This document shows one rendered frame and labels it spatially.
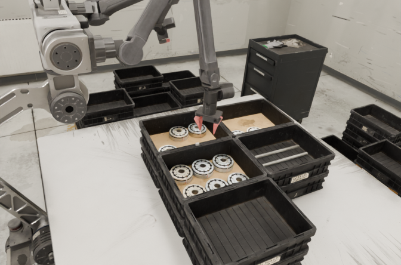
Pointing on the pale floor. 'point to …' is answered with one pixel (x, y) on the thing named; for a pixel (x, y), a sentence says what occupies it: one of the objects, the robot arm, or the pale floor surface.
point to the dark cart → (284, 73)
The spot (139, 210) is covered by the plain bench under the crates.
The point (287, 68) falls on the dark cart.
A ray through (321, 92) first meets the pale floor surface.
